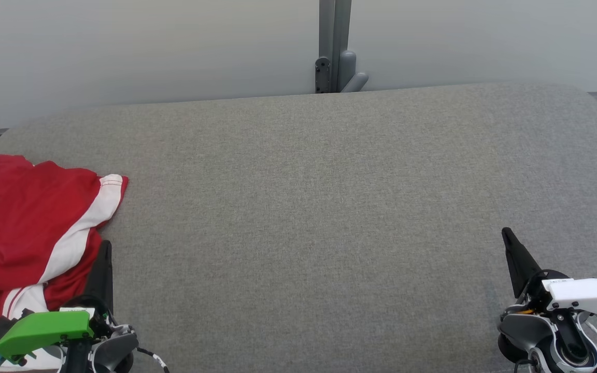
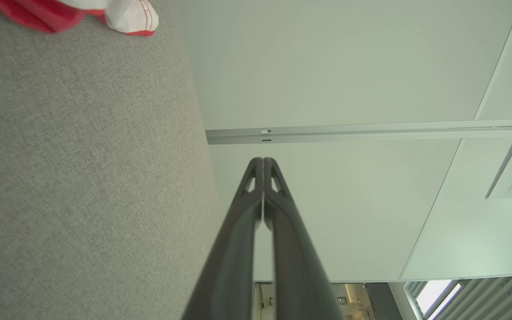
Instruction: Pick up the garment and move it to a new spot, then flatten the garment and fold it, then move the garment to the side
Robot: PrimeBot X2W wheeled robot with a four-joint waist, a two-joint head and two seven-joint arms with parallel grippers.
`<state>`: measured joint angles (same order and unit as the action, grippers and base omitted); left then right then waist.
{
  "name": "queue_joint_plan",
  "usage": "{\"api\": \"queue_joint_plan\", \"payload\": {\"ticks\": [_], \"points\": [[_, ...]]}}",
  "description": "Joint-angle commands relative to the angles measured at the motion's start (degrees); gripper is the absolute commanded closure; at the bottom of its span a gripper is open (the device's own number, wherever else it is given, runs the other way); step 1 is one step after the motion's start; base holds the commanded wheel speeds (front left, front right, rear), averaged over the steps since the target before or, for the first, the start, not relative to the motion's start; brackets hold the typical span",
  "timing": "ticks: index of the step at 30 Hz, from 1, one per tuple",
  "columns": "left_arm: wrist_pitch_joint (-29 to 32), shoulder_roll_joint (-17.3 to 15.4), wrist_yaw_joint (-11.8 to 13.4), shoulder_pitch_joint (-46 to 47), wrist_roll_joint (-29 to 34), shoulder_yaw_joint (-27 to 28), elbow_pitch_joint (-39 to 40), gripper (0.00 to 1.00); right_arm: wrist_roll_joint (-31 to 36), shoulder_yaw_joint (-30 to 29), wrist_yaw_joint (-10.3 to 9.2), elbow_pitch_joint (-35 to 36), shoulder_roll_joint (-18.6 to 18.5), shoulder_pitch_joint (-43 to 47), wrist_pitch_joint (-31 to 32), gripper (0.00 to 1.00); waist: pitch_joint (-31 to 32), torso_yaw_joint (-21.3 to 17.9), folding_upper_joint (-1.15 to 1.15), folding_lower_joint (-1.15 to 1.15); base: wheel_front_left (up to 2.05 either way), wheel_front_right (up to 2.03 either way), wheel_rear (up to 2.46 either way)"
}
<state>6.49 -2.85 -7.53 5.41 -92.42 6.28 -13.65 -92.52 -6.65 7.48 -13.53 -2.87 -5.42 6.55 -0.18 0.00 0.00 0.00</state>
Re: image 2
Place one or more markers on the grey fabric sofa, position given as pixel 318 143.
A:
pixel 82 178

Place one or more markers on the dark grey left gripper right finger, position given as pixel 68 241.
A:
pixel 298 275

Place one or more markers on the aluminium wall rail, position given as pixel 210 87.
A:
pixel 371 132

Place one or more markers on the red jersey with white sleeves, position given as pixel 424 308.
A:
pixel 127 15

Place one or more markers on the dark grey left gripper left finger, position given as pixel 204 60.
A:
pixel 234 266

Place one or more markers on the grey window blinds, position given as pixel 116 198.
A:
pixel 491 298

